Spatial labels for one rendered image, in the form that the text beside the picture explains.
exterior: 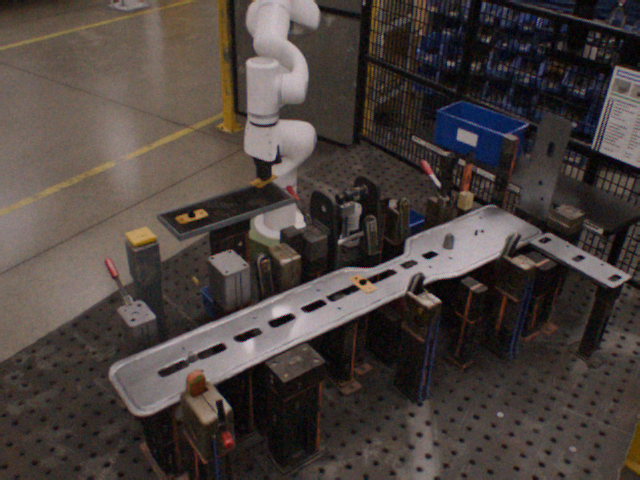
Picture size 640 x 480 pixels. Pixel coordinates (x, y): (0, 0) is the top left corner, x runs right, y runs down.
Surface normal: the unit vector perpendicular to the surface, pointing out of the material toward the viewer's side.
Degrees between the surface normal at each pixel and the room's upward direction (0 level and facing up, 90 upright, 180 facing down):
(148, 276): 90
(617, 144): 90
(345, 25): 90
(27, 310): 0
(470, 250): 0
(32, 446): 0
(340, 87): 94
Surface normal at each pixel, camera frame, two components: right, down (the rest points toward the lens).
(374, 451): 0.04, -0.83
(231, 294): 0.60, 0.46
